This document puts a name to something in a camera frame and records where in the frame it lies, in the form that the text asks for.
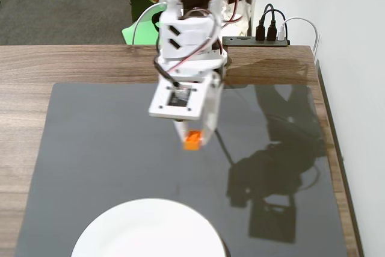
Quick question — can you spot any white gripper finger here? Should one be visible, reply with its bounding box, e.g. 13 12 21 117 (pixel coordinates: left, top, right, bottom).
202 72 224 147
175 120 191 144

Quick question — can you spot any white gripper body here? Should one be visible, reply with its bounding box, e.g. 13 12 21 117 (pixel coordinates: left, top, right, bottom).
154 55 229 87

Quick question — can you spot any orange lego block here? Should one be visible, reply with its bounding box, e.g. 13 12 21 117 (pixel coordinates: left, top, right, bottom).
183 130 202 152

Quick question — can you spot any white round plate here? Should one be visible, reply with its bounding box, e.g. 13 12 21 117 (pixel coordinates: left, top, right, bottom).
70 198 227 257

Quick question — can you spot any green plastic chair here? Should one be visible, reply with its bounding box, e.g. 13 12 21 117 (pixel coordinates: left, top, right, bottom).
121 13 161 46

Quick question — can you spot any black power strip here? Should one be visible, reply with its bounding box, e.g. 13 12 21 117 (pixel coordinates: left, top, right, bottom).
221 36 291 48

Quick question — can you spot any dark grey textured mat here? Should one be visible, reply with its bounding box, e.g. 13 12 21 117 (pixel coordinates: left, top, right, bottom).
14 82 358 257

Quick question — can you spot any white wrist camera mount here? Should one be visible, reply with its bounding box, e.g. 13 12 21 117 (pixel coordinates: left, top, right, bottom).
148 77 209 122

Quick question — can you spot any black camera cable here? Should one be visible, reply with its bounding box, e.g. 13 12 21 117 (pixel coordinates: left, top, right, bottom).
153 55 182 90

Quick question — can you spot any white cable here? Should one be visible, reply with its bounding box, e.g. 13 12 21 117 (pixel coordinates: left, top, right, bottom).
131 2 167 46

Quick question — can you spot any black plug with cable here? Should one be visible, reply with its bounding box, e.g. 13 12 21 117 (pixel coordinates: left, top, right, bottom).
262 9 287 42
256 4 275 42

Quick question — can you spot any white plug with cable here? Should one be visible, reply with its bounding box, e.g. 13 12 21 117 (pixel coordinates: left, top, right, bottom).
277 17 320 59

